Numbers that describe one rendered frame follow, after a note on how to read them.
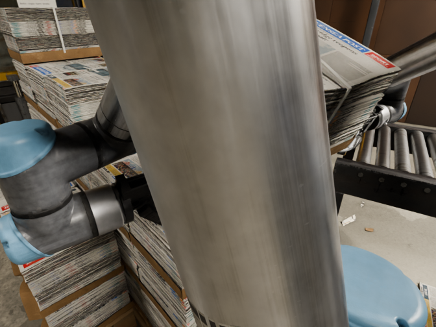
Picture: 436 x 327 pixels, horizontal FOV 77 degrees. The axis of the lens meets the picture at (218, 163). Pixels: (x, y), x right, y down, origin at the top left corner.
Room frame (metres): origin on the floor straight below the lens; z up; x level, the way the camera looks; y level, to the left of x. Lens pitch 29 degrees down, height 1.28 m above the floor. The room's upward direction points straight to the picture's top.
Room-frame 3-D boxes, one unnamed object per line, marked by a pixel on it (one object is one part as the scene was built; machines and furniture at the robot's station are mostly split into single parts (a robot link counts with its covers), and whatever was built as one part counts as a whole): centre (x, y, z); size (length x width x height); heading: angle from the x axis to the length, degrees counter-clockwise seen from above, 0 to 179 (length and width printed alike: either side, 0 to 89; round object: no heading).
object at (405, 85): (0.84, -0.52, 1.10); 0.11 x 0.08 x 0.11; 112
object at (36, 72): (1.32, 0.64, 0.95); 0.38 x 0.29 x 0.23; 133
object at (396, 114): (0.84, -0.54, 1.00); 0.11 x 0.08 x 0.09; 124
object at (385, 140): (1.03, -0.69, 0.77); 0.47 x 0.05 x 0.05; 151
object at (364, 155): (1.06, -0.63, 0.77); 0.47 x 0.05 x 0.05; 151
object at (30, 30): (1.54, 0.84, 0.65); 0.39 x 0.30 x 1.29; 133
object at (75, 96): (1.11, 0.45, 0.95); 0.38 x 0.29 x 0.23; 131
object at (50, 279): (0.93, 0.73, 0.30); 0.76 x 0.30 x 0.60; 43
